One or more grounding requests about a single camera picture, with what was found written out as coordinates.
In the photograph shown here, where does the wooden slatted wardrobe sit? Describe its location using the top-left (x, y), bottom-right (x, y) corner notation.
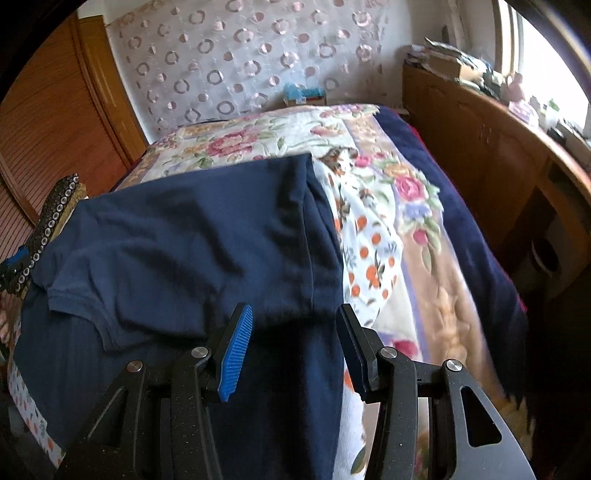
top-left (0, 14), bottom-right (148, 264)

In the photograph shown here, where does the pink tissue pack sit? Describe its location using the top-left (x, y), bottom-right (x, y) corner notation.
top-left (508, 102), bottom-right (539, 125)

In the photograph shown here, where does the floral blanket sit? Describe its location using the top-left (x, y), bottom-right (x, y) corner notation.
top-left (113, 104), bottom-right (513, 480)

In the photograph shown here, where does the orange fruit print sheet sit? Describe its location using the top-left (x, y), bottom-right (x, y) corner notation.
top-left (7, 157), bottom-right (404, 480)

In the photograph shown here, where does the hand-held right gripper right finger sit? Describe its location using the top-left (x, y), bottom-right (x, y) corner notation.
top-left (336, 304), bottom-right (539, 480)

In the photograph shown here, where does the dark waste bin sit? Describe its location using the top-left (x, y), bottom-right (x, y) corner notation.
top-left (531, 235), bottom-right (561, 278)

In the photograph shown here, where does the blue plastic bag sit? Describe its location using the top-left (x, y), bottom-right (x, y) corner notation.
top-left (283, 83), bottom-right (324, 100)

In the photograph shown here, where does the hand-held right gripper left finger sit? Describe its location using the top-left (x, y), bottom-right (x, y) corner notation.
top-left (55, 302), bottom-right (254, 480)

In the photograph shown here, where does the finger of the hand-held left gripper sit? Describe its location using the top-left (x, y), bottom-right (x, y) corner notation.
top-left (0, 247), bottom-right (31, 296)

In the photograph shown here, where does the brown cardboard box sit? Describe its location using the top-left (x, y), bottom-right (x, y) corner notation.
top-left (434, 55), bottom-right (478, 80)

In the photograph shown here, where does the navy printed t-shirt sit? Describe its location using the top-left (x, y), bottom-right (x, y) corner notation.
top-left (14, 154), bottom-right (347, 480)

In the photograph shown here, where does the long wooden cabinet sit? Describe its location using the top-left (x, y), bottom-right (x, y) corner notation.
top-left (402, 62), bottom-right (591, 305)

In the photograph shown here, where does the navy bed cover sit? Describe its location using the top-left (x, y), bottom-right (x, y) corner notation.
top-left (376, 105), bottom-right (532, 407)

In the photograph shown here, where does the small cardboard box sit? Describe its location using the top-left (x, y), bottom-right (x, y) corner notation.
top-left (284, 92), bottom-right (326, 108)

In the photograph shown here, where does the pink bottle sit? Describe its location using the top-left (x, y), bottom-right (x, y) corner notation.
top-left (505, 74), bottom-right (527, 104)

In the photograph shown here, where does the sheer circle-print curtain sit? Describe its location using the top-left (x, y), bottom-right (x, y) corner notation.
top-left (105, 0), bottom-right (402, 139)

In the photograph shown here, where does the window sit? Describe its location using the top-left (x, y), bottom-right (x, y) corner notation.
top-left (496, 0), bottom-right (591, 153)

